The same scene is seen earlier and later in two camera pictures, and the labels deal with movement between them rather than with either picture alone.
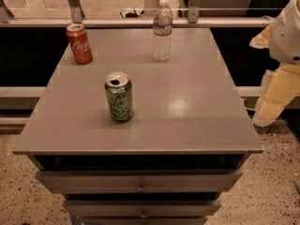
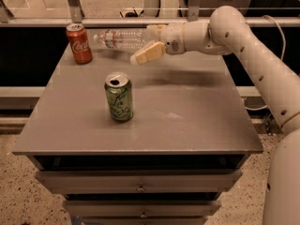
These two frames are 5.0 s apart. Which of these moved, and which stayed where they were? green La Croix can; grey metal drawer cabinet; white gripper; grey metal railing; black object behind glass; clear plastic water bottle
Moved: clear plastic water bottle; white gripper
Stayed: grey metal railing; black object behind glass; green La Croix can; grey metal drawer cabinet
